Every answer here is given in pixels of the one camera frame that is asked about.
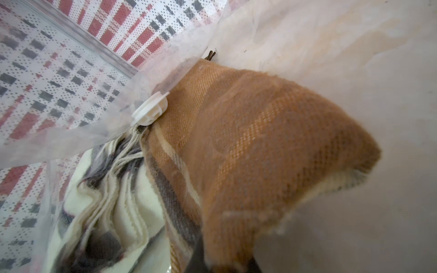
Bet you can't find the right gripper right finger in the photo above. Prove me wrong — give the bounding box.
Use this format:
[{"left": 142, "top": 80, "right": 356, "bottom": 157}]
[{"left": 246, "top": 257, "right": 262, "bottom": 273}]

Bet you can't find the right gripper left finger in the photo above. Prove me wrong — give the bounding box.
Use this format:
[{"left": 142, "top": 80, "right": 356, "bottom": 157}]
[{"left": 184, "top": 235, "right": 208, "bottom": 273}]

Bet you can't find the brown plaid scarf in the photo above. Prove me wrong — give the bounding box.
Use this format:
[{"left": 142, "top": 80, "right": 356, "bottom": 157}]
[{"left": 140, "top": 59, "right": 381, "bottom": 273}]

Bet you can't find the clear plastic vacuum bag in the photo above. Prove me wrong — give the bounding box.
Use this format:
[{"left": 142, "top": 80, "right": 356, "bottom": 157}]
[{"left": 1, "top": 1, "right": 437, "bottom": 273}]

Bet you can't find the cream grey plaid scarf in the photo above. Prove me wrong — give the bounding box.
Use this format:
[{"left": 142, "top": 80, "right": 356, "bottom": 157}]
[{"left": 42, "top": 128, "right": 166, "bottom": 273}]

